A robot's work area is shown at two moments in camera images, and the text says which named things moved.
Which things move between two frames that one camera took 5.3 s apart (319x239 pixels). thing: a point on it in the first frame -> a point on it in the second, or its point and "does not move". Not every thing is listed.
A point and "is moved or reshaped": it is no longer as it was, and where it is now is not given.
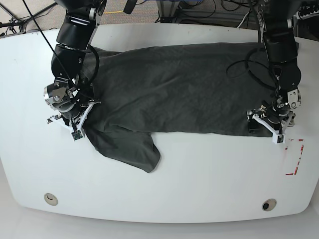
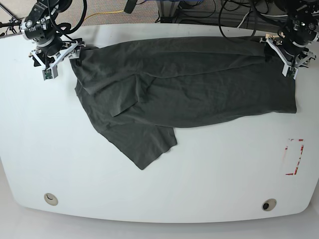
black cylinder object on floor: x=129 y=6 does not move
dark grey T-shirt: x=206 y=89 is moved or reshaped
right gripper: x=278 y=130 -> x=292 y=59
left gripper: x=74 y=124 -> x=71 y=48
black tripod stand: x=15 y=22 does not move
